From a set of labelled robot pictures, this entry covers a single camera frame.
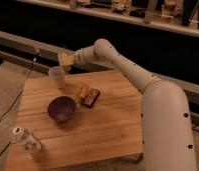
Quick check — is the orange carrot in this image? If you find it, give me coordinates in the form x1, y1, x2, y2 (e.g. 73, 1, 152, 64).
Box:
79, 84, 89, 99

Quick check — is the white sponge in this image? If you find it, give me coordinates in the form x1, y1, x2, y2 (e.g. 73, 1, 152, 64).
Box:
58, 56, 73, 66

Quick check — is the dark purple bowl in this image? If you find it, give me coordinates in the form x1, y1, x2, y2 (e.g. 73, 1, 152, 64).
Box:
47, 96, 76, 122

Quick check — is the black cable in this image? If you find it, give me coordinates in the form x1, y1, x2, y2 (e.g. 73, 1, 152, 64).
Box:
0, 49, 41, 164

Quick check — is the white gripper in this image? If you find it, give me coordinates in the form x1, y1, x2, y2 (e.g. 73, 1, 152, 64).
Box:
58, 50, 84, 72

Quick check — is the cluttered background shelf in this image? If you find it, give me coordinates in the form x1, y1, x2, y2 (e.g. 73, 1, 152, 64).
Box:
18, 0, 199, 38

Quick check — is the wooden table board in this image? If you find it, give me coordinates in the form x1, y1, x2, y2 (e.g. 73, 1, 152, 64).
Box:
5, 70, 142, 171

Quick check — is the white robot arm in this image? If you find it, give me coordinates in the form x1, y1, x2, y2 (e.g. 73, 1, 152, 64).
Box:
58, 39, 198, 171

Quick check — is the dark chocolate bar packet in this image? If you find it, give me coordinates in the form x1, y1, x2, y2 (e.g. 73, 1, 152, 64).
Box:
82, 89, 100, 108

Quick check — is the clear plastic bottle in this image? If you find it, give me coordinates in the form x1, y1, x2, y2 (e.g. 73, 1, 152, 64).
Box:
13, 127, 41, 154

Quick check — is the grey metal rail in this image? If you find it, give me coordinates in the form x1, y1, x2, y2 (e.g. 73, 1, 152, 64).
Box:
0, 31, 199, 105

